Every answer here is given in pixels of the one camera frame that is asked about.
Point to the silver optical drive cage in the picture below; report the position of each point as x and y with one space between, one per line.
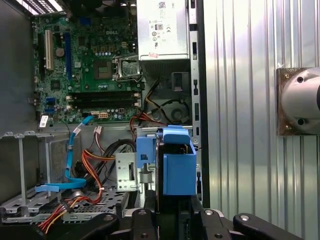
125 172

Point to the brown square base plate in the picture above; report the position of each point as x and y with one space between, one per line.
279 75

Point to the hard disk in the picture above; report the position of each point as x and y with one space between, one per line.
180 172

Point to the orange board connector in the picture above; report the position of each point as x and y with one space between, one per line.
102 115

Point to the black expansion slot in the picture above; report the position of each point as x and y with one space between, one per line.
41 55

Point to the grey power supply unit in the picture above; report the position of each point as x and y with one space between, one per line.
162 37

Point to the metal socket cover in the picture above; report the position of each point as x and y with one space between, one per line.
130 75

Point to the blue expansion slot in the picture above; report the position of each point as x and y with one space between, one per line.
67 55

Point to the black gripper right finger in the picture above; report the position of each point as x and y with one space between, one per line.
210 225

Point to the green motherboard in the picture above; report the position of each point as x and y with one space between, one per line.
82 77

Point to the black RAM slot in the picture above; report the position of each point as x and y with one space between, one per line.
102 93
102 101
102 105
102 96

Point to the round coin battery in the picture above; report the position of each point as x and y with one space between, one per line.
60 52

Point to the black chipset chip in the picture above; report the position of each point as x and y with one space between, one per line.
55 85

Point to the CPU socket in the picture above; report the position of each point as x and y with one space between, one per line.
103 70

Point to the black open PC case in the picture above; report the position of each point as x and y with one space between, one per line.
15 75

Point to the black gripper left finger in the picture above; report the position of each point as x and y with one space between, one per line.
143 225

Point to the blue plastic drive latch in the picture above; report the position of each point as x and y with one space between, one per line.
146 150

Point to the silver disk bay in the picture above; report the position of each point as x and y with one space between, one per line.
110 200

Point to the white expansion slot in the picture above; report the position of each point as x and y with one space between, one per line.
49 50

